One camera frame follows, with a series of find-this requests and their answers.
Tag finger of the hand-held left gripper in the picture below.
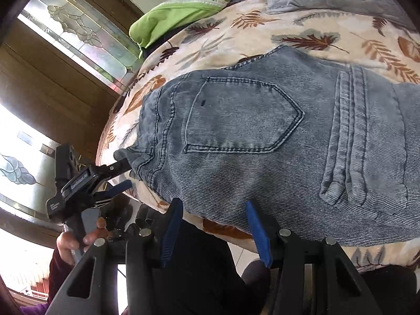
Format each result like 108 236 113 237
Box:
97 180 133 204
95 157 132 184

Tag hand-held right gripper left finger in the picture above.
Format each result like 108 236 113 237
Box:
44 198 183 315

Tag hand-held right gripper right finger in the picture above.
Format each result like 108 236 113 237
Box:
245 200 384 315

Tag blue denim pants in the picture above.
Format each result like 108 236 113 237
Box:
113 45 420 246

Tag person's left forearm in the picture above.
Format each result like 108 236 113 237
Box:
20 248 76 315

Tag person's left hand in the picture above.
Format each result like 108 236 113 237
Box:
56 217 109 265

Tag stained glass window with leaf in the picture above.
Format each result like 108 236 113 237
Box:
0 105 64 219

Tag person's dark-clothed leg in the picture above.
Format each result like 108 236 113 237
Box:
358 264 416 315

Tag stained glass window with clusters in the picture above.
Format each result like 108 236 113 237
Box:
18 0 141 89

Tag plain green cloth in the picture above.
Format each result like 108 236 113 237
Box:
129 0 224 60

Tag leaf print bed blanket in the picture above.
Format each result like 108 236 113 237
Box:
97 0 420 268

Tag brown wooden window frame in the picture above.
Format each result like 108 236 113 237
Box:
0 0 155 250

